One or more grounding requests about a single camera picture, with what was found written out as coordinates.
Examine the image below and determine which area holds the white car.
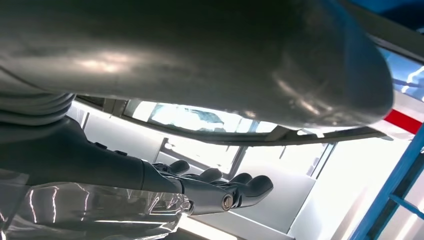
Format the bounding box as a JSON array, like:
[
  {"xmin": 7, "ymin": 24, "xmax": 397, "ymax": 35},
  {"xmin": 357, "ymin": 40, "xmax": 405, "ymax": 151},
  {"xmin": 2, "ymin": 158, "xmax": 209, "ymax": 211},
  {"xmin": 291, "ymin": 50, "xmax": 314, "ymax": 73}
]
[{"xmin": 66, "ymin": 46, "xmax": 424, "ymax": 240}]

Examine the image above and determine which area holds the blue metal shelf rack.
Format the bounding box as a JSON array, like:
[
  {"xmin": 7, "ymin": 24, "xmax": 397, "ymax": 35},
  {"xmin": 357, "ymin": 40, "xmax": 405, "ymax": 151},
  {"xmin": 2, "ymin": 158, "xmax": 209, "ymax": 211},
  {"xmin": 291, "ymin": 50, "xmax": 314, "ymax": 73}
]
[{"xmin": 349, "ymin": 0, "xmax": 424, "ymax": 240}]

